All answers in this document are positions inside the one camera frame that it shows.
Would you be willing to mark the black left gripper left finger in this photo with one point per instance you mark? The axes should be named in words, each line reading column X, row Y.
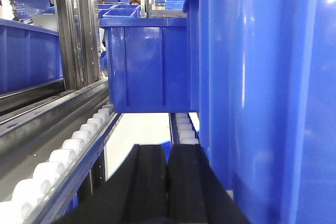
column 135, row 193

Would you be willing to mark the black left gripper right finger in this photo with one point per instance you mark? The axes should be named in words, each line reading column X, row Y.
column 195, row 194

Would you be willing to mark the large blue plastic bin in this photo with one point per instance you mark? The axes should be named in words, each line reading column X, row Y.
column 263, row 84

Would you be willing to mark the blue bin behind on rollers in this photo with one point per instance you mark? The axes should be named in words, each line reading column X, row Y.
column 148, row 64

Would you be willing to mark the blue bin at left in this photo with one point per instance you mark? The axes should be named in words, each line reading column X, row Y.
column 30, row 56

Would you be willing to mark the right white roller track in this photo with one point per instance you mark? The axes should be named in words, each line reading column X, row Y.
column 182, row 130

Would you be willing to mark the white roller track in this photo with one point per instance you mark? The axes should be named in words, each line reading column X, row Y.
column 51, row 190
column 182, row 130

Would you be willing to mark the left white roller track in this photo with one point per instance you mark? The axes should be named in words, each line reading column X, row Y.
column 51, row 190

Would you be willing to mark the blue bins on far shelf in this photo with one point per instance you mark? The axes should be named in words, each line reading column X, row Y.
column 120, row 8

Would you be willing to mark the steel rack upright post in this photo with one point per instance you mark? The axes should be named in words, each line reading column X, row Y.
column 77, row 22

